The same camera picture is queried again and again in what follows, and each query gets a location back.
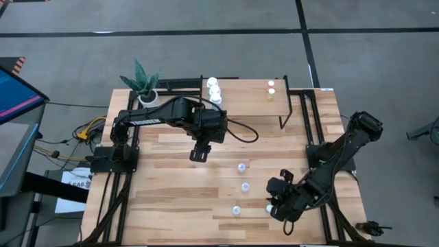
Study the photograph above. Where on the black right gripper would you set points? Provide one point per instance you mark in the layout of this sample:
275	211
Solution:
289	202

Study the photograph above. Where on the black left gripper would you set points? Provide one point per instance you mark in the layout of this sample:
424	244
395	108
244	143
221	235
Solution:
205	140

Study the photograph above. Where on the translucent white pill vial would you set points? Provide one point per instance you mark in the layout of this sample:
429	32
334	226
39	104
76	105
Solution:
236	210
245	187
241	167

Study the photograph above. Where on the yellow pill vial white cap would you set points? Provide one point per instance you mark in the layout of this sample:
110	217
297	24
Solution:
271	92

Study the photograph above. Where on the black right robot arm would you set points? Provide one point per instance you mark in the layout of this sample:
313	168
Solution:
343	151

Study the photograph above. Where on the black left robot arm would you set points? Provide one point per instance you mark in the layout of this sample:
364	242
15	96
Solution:
147	120

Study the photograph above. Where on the green plant in white pot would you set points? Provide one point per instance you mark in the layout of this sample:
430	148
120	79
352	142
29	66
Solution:
149	97

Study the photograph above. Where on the black clamp tool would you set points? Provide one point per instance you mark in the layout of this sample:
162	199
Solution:
372	228

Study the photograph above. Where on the white printed paper sheet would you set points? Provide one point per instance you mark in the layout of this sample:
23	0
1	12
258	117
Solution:
68	206

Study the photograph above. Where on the black stand bar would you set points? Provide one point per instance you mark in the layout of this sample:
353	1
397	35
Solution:
51	187

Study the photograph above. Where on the black office chair base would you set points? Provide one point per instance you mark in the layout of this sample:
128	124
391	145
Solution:
425	132

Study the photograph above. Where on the grey desk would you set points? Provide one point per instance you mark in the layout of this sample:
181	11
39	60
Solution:
13	154

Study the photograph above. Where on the computer monitor blue screen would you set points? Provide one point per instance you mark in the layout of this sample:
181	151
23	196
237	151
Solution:
17	96

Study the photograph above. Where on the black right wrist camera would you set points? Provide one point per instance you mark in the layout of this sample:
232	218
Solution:
286	175

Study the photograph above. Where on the wooden shelf black metal frame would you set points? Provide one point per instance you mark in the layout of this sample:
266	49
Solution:
247	99

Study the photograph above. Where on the black metal rig frame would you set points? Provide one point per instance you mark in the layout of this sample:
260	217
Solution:
178	84

